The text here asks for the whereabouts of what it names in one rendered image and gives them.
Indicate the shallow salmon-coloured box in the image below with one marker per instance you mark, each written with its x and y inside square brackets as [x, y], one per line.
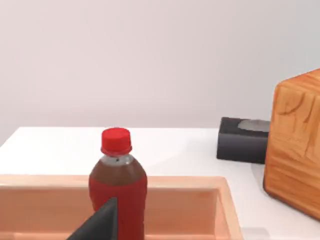
[187, 207]

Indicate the wooden cupboard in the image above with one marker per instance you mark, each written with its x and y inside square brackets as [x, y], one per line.
[292, 147]

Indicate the black tissue box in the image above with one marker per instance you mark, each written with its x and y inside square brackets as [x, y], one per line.
[240, 147]

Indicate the red cola bottle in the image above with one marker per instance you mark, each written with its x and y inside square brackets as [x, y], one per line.
[117, 175]

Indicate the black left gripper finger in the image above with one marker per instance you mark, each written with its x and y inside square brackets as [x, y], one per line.
[103, 222]

